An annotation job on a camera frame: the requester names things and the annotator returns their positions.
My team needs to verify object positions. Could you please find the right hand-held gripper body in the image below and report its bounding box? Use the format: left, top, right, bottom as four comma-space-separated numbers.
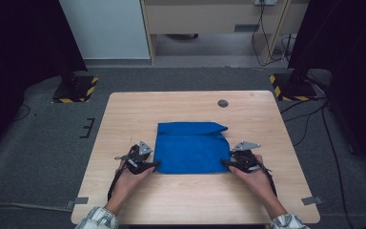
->
231, 140, 264, 174

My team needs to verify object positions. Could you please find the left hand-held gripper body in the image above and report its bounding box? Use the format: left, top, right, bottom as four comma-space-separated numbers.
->
114, 139, 154, 176

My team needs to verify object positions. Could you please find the blue towel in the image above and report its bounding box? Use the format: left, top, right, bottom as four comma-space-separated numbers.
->
152, 121, 232, 176

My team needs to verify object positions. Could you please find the person's left hand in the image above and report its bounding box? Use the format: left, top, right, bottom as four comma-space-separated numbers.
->
112, 167, 156, 205

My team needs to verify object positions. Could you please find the person's right hand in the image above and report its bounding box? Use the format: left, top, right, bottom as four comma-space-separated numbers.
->
229, 154, 279, 208

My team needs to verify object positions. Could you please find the grey tape piece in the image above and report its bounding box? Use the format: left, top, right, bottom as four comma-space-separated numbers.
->
65, 197, 90, 210
300, 196, 325, 206

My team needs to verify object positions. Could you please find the black stand with striped base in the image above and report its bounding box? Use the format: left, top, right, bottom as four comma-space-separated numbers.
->
269, 68, 318, 102
51, 68, 100, 104

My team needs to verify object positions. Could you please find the grey desk vent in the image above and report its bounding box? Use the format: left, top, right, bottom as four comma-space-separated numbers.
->
234, 23, 261, 33

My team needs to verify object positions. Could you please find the white cabinet panel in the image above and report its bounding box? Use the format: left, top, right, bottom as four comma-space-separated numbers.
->
58, 0, 151, 61

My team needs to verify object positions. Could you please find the wooden desk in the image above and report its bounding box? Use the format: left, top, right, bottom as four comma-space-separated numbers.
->
139, 0, 310, 66

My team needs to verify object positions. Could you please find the black curtain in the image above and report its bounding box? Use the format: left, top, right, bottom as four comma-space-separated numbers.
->
0, 0, 88, 161
286, 0, 366, 175

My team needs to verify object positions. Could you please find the white power strip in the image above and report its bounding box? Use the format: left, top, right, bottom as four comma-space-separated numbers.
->
254, 0, 278, 7

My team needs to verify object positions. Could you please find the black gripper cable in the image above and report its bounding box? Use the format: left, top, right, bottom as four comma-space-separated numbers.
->
256, 161, 278, 198
107, 158, 132, 202

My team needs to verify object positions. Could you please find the long black floor cable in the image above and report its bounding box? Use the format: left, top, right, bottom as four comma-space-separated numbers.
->
321, 104, 351, 225

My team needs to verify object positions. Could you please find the thin black floor cable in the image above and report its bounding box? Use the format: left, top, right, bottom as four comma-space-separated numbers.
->
12, 103, 32, 123

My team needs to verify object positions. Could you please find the black hanging cable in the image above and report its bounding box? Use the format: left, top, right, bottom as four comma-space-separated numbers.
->
251, 0, 288, 68

